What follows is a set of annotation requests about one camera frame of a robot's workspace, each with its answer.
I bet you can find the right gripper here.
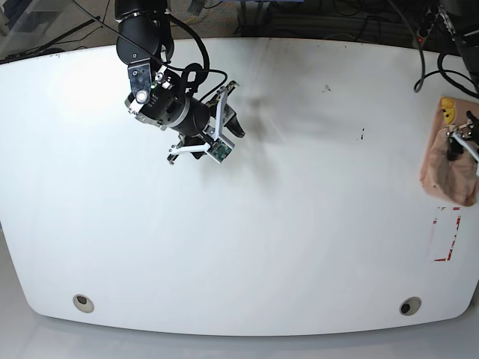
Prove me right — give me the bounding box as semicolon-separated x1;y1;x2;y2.
170;97;245;159

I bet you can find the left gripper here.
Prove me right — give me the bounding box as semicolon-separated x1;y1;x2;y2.
447;111;479;161

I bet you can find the peach pink T-shirt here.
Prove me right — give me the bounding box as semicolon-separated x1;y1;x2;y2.
420;96;478;206

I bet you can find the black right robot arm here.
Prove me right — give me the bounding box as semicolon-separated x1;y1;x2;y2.
115;1;245;164

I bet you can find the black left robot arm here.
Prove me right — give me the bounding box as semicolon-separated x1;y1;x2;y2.
437;1;478;161

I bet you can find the red tape rectangle marking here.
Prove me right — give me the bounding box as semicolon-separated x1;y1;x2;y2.
428;206;462;263

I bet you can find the black power strip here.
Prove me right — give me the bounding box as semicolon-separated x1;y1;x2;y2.
416;1;439;45

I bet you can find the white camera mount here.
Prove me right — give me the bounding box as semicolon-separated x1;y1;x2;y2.
446;124;478;162
167;81;239;165

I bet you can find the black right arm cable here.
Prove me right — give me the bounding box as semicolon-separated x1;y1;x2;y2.
164;10;229;102

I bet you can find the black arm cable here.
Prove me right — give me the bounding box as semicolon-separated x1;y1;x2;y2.
387;0;479;100
164;10;229;102

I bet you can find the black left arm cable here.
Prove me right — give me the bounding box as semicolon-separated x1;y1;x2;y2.
387;0;479;100

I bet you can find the right table cable grommet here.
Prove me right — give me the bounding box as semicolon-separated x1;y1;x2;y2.
399;297;422;316

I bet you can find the table cable grommet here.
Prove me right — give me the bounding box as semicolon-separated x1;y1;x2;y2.
399;297;422;316
73;295;94;313

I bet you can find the left table cable grommet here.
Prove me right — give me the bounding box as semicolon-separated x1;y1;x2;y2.
73;295;94;313

